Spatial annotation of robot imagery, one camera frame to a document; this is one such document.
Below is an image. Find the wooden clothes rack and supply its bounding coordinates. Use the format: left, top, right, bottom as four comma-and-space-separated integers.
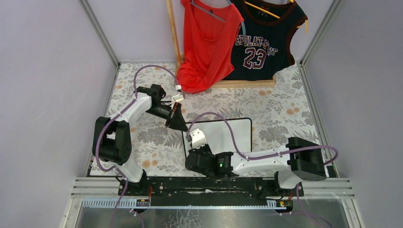
166, 0, 277, 89

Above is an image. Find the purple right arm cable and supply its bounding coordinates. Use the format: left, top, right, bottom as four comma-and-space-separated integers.
186, 112, 339, 228

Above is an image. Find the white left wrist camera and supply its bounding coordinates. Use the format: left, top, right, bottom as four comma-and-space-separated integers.
171, 92, 185, 104

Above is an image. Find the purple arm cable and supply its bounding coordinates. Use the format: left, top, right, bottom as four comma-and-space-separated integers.
95, 64, 182, 228
186, 112, 339, 228

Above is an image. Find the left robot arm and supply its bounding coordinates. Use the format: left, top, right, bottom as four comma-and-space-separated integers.
93, 84, 188, 183

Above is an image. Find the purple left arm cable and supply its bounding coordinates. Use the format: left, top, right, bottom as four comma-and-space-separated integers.
95, 64, 182, 228

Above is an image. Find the black number 23 jersey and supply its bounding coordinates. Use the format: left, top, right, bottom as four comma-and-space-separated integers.
225, 0, 308, 81

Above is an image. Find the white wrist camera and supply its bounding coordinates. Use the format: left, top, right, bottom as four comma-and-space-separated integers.
171, 92, 185, 104
189, 128, 208, 149

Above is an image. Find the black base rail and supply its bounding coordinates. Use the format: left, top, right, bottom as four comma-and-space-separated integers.
118, 176, 304, 207

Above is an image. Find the grey clothes hanger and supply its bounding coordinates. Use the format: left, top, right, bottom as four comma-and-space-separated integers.
191, 0, 246, 35

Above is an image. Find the red tank top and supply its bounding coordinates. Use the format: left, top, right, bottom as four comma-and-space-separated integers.
175, 0, 245, 94

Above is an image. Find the yellow clothes hanger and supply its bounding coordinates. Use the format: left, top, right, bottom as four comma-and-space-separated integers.
244, 1, 309, 34

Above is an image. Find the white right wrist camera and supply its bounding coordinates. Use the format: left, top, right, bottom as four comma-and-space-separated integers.
189, 128, 208, 149

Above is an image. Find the floral tablecloth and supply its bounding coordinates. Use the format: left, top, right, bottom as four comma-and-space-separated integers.
106, 63, 319, 176

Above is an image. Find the black-framed whiteboard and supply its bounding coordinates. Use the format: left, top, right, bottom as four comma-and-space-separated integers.
191, 118, 252, 154

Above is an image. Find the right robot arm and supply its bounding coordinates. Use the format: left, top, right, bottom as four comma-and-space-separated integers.
185, 137, 327, 189

